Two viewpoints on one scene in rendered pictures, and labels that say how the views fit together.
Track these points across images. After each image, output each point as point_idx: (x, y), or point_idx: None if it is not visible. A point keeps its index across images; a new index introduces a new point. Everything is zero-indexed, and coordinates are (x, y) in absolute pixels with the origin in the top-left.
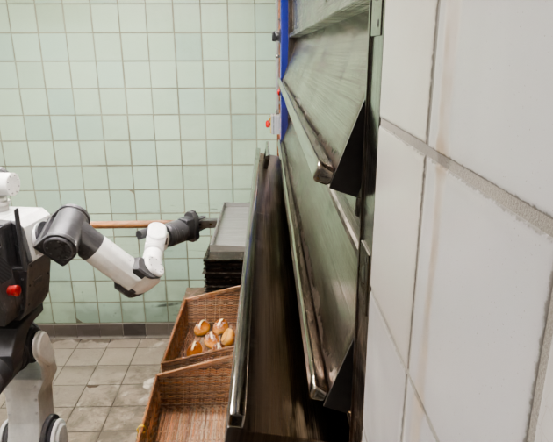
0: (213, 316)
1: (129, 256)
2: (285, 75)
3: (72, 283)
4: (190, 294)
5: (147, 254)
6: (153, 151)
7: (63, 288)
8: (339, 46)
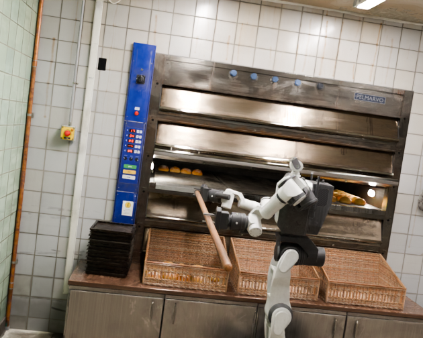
0: (126, 277)
1: None
2: (176, 106)
3: None
4: (84, 279)
5: (250, 201)
6: None
7: None
8: (351, 117)
